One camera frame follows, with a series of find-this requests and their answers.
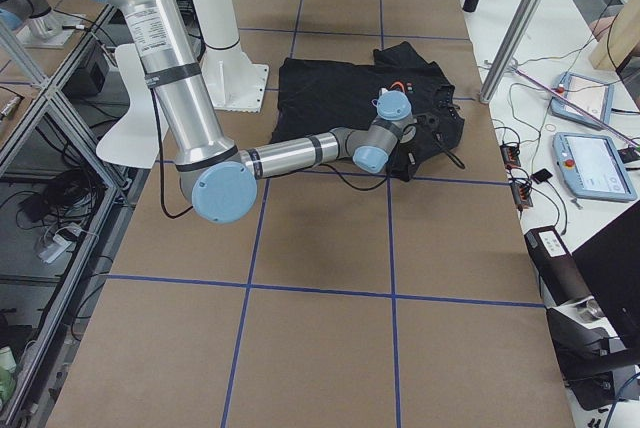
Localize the aluminium frame post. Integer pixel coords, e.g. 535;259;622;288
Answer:
479;0;541;104

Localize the far teach pendant tablet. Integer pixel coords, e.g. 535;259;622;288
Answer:
550;71;614;129

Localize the near teach pendant tablet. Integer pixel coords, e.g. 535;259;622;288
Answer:
552;132;637;202

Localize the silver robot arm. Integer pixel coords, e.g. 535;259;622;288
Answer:
1;0;72;49
105;0;432;223

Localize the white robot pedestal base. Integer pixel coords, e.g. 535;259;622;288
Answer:
192;0;269;113

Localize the teach pendant tablet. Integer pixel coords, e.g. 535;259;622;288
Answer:
550;71;614;129
552;132;637;202

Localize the black graphic t-shirt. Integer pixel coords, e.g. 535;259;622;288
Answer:
270;42;465;182

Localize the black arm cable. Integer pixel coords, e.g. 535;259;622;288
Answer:
152;87;196;220

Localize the black box with label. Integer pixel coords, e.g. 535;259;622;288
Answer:
524;226;591;305

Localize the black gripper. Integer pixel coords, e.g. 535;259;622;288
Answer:
405;112;445;148

